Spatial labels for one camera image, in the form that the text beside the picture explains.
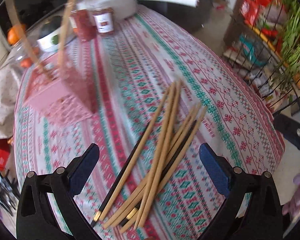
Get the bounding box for black wire storage rack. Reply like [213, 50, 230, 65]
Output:
[223, 0, 300, 116]

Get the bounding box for orange mandarin fruit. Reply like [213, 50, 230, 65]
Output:
[7, 25, 20, 45]

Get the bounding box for green leafy vegetables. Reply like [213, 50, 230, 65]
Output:
[279, 0, 300, 90]

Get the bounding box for pink perforated utensil holder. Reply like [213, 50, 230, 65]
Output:
[24, 53, 93, 126]

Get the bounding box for small labelled spice jar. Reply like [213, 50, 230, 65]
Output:
[93, 7, 114, 35]

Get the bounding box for red box on floor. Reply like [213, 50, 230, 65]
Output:
[0, 139, 11, 171]

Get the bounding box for patterned knit tablecloth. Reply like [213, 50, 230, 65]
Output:
[14, 6, 285, 239]

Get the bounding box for floral cloth cover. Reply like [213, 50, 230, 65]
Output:
[0, 64, 23, 139]

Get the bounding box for wooden chopstick long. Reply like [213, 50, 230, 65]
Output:
[98, 82, 176, 221]

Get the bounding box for dark green squash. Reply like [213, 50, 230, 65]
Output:
[39, 15, 62, 39]

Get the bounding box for glass jar with tomatoes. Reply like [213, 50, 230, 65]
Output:
[10, 37, 42, 70]

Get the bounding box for jar of red goji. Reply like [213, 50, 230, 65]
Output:
[70, 9, 96, 42]

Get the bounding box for stacked white bowls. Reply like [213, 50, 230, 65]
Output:
[36, 27, 77, 53]

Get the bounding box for black chopstick gold tip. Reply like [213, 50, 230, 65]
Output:
[90, 119, 153, 228]

